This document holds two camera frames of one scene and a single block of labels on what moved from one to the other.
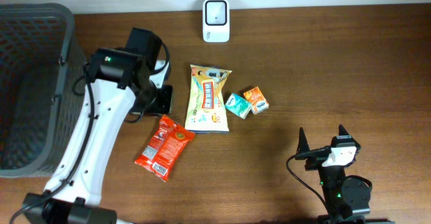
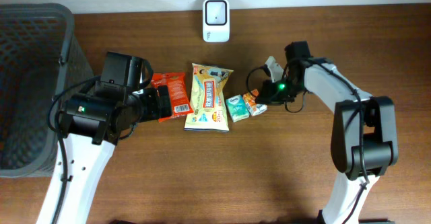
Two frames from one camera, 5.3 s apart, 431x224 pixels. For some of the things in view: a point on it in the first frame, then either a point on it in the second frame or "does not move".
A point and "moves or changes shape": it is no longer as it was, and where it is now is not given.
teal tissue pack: (238, 105) moves or changes shape
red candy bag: (161, 153) to (180, 101)
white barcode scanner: (216, 20) does not move
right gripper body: (313, 161) to (267, 94)
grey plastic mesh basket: (40, 57) does not move
